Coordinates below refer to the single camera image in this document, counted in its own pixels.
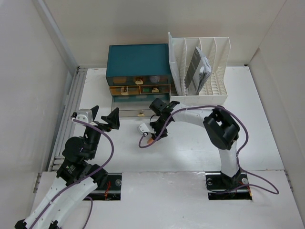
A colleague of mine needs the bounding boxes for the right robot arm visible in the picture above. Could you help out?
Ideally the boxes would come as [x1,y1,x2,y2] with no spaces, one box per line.
[150,98,240,188]

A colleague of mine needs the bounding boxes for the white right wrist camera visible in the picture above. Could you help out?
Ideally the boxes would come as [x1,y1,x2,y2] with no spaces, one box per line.
[138,123,150,137]

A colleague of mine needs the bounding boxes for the aluminium frame rail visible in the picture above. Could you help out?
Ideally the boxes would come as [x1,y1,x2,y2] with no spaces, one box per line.
[33,0,88,194]

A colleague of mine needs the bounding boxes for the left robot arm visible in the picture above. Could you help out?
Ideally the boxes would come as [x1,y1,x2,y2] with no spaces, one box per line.
[14,106,120,229]

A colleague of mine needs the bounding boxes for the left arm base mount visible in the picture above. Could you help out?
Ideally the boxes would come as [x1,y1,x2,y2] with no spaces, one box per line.
[87,173,122,201]

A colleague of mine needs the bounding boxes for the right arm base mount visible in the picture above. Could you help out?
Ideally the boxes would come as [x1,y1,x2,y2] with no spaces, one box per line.
[205,172,252,200]

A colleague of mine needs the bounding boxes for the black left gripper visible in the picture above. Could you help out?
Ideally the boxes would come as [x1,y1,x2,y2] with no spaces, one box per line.
[83,105,119,158]

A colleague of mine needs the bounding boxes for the grey booklet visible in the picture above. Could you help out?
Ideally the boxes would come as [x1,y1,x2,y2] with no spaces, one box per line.
[184,47,212,96]

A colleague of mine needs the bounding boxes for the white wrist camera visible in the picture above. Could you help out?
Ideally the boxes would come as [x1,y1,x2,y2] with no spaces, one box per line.
[71,109,97,126]
[138,123,150,137]

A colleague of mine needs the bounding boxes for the clear paper clip jar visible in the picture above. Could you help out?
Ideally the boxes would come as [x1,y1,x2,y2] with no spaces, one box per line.
[149,75,161,83]

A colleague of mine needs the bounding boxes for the dark drawer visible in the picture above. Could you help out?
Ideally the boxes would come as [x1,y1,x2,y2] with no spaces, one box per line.
[111,94,171,119]

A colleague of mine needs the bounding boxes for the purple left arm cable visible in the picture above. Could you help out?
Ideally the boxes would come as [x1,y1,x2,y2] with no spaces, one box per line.
[28,118,114,229]

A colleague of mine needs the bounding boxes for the white file rack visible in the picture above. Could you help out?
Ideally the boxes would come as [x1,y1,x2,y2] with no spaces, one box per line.
[170,37,231,105]

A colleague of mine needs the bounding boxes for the teal drawer organizer cabinet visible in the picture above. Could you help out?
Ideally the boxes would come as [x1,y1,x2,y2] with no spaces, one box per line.
[104,43,172,104]

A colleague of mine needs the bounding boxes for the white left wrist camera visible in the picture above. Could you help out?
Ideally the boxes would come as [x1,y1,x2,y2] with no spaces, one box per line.
[71,109,97,126]

